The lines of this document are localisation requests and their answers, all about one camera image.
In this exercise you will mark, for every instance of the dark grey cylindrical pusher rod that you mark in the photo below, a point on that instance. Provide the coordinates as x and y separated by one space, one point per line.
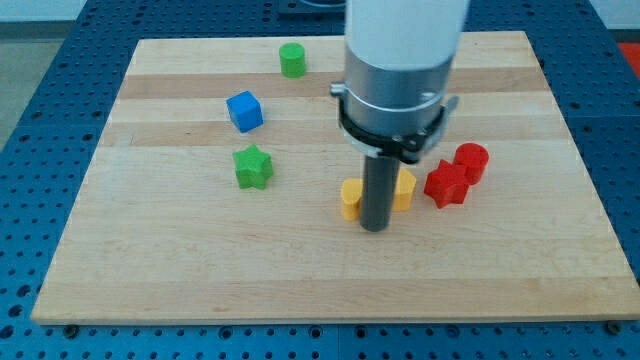
379 182

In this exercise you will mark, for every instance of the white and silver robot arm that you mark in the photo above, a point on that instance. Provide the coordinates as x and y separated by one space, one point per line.
391 100

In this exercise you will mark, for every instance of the red star block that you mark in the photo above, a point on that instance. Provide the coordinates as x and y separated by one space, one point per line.
447 184

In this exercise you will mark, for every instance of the green star block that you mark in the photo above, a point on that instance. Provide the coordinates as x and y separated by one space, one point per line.
253 167

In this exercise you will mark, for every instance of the yellow pentagon block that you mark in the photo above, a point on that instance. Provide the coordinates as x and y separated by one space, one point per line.
405 186

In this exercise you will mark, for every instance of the yellow heart block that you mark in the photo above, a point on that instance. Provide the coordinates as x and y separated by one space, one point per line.
351 195

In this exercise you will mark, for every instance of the red cylinder block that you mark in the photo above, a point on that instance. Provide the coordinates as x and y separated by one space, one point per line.
475 158

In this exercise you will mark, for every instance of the green cylinder block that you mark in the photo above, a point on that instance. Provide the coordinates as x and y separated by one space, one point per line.
292 60

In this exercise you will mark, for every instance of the blue cube block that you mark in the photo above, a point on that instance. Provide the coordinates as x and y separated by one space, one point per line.
245 111

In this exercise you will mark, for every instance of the light wooden board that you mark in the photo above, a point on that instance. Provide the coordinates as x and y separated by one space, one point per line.
160 232

